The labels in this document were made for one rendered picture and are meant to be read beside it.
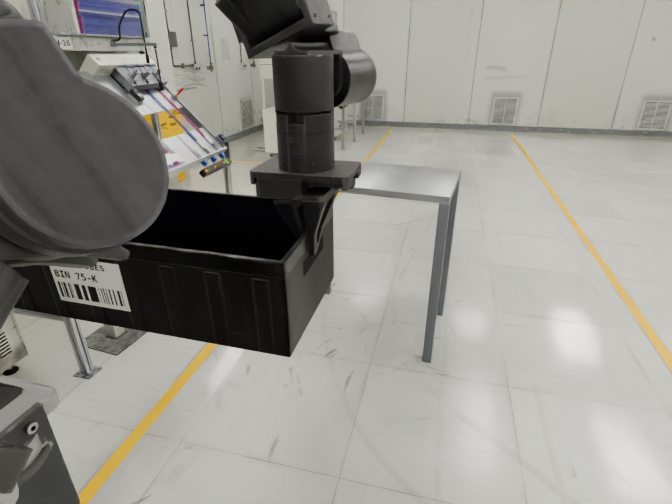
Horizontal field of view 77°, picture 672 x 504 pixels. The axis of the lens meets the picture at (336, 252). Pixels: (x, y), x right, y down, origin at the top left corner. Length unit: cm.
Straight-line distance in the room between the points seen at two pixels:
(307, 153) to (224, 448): 144
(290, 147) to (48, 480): 35
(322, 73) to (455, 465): 148
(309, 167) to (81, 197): 25
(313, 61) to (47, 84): 24
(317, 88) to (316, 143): 5
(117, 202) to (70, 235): 3
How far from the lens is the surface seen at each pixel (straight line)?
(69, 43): 275
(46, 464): 46
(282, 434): 175
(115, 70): 290
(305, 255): 45
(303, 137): 41
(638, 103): 911
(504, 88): 861
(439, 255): 178
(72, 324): 210
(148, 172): 23
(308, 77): 40
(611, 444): 198
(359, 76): 47
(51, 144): 22
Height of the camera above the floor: 130
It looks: 25 degrees down
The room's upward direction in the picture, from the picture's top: straight up
